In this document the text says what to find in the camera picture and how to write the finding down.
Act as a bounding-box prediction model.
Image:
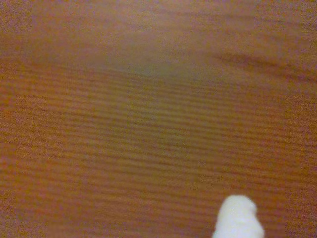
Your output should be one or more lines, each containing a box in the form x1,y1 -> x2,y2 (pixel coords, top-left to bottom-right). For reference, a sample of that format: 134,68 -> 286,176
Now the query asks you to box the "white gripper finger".
212,194 -> 265,238

